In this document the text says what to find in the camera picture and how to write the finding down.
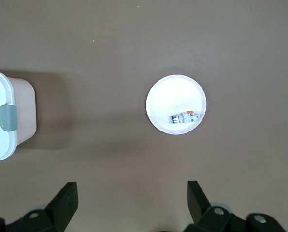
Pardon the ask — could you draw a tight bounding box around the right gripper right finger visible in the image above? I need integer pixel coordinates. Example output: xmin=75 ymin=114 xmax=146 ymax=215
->
xmin=182 ymin=180 xmax=287 ymax=232

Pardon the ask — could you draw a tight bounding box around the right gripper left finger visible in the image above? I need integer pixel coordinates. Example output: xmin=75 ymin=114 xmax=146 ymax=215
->
xmin=0 ymin=181 xmax=79 ymax=232

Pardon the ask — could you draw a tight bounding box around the white circuit breaker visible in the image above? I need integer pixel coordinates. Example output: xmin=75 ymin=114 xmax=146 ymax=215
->
xmin=168 ymin=110 xmax=201 ymax=124

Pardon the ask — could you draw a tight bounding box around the pink round plate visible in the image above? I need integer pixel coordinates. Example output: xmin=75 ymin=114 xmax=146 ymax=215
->
xmin=145 ymin=74 xmax=207 ymax=135

